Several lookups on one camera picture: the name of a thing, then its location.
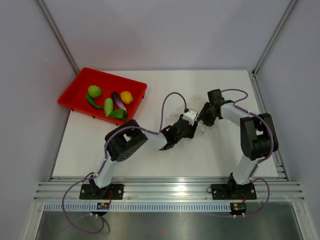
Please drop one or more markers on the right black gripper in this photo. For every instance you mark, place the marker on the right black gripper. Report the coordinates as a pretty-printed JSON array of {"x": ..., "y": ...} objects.
[{"x": 208, "y": 122}]

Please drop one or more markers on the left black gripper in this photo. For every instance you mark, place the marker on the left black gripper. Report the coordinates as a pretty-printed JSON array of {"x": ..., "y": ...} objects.
[{"x": 191, "y": 129}]

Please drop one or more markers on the clear zip top bag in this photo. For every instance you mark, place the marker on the clear zip top bag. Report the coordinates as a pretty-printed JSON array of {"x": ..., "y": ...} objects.
[{"x": 194, "y": 106}]

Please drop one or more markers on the dark green fake pepper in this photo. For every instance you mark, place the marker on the dark green fake pepper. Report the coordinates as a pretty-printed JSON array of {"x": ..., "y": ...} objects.
[{"x": 119, "y": 114}]

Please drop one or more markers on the yellow fake lemon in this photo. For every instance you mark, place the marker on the yellow fake lemon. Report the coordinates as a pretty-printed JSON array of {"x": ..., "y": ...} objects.
[{"x": 126, "y": 97}]

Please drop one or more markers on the purple fake eggplant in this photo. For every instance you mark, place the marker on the purple fake eggplant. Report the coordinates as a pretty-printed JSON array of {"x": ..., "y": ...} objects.
[{"x": 118, "y": 101}]

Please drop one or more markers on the light green fake lime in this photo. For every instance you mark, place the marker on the light green fake lime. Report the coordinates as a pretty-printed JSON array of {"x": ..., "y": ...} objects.
[{"x": 108, "y": 106}]

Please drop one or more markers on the light green fake guava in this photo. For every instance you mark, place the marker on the light green fake guava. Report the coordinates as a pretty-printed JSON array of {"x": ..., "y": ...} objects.
[{"x": 94, "y": 91}]

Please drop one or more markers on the dark green fake cucumber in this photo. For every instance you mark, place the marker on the dark green fake cucumber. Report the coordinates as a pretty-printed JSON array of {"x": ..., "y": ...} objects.
[{"x": 91, "y": 101}]

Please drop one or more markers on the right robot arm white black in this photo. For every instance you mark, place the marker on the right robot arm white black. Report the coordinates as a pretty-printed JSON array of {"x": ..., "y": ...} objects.
[{"x": 258, "y": 140}]

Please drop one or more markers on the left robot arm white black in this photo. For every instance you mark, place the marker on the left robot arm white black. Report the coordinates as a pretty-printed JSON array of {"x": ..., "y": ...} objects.
[{"x": 125, "y": 140}]

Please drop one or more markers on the red plastic tray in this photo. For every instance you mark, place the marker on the red plastic tray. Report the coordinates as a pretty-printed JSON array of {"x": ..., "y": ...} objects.
[{"x": 74, "y": 97}]

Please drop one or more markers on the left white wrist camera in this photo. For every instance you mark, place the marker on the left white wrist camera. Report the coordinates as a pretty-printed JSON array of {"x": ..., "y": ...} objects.
[{"x": 190, "y": 115}]

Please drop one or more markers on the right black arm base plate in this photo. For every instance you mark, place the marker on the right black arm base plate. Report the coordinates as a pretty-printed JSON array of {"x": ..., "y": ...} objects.
[{"x": 238, "y": 192}]

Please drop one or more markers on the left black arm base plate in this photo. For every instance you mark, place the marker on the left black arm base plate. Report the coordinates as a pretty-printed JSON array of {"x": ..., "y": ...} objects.
[{"x": 111, "y": 192}]

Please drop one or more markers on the right aluminium corner post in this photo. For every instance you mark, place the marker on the right aluminium corner post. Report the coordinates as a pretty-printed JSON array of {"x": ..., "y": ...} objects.
[{"x": 275, "y": 35}]

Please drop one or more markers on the aluminium corner post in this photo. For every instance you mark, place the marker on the aluminium corner post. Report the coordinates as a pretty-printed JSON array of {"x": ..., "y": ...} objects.
[
  {"x": 45, "y": 11},
  {"x": 275, "y": 35}
]

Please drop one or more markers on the aluminium mounting rail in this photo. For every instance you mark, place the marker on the aluminium mounting rail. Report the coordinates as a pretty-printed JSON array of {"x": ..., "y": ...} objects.
[{"x": 168, "y": 189}]

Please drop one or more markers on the white slotted cable duct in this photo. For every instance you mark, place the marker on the white slotted cable duct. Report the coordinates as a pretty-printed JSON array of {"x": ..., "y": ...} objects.
[{"x": 141, "y": 207}]

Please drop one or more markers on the left aluminium corner post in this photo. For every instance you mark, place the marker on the left aluminium corner post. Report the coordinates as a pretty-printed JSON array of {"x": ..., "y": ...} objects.
[{"x": 45, "y": 11}]

